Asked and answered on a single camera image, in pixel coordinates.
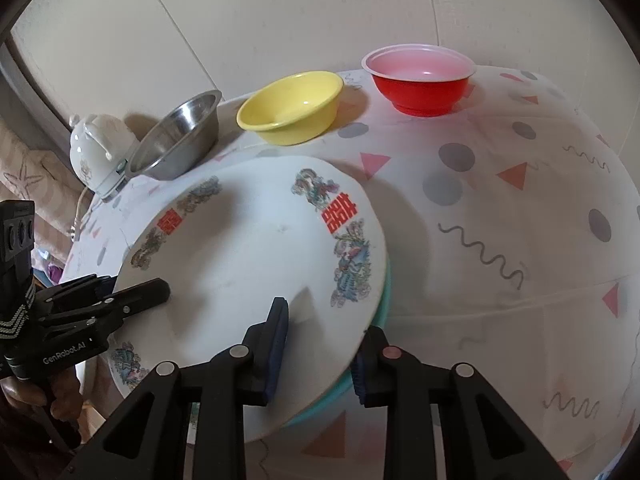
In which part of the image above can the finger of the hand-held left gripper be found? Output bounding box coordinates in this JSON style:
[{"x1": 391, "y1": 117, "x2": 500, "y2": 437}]
[
  {"x1": 42, "y1": 274, "x2": 116, "y2": 312},
  {"x1": 42, "y1": 278, "x2": 172, "y2": 335}
]

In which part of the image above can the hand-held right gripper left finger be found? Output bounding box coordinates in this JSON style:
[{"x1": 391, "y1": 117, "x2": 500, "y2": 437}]
[{"x1": 65, "y1": 297, "x2": 291, "y2": 480}]

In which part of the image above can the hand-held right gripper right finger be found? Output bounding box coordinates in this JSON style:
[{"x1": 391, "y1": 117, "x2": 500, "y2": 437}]
[{"x1": 350, "y1": 326, "x2": 571, "y2": 480}]

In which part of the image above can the white printed plate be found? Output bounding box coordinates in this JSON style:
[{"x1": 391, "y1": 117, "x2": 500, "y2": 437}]
[{"x1": 107, "y1": 156, "x2": 390, "y2": 445}]

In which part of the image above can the red plastic bowl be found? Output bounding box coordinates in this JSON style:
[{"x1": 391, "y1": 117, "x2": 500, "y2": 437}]
[{"x1": 361, "y1": 45, "x2": 477, "y2": 118}]

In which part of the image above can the person's left hand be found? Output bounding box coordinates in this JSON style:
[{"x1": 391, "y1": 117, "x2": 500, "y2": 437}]
[{"x1": 0, "y1": 370, "x2": 84, "y2": 423}]

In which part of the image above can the beige starfish print fabric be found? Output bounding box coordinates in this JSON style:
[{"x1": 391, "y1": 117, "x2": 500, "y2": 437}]
[{"x1": 0, "y1": 117, "x2": 93, "y2": 273}]

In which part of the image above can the white ceramic electric kettle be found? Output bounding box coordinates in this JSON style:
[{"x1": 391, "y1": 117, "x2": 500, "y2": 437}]
[{"x1": 68, "y1": 114, "x2": 138, "y2": 197}]

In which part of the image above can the white patterned tablecloth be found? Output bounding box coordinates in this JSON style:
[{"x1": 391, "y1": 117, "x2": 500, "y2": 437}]
[{"x1": 60, "y1": 65, "x2": 640, "y2": 480}]

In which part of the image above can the stainless steel bowl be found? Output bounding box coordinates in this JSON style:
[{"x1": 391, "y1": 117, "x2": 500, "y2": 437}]
[{"x1": 125, "y1": 90, "x2": 222, "y2": 181}]

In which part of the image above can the yellow plastic bowl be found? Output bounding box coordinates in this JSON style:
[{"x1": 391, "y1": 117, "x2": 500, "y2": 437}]
[{"x1": 236, "y1": 71, "x2": 344, "y2": 147}]

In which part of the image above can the white power cable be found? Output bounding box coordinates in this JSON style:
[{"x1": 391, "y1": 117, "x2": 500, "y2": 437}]
[{"x1": 71, "y1": 186, "x2": 98, "y2": 243}]

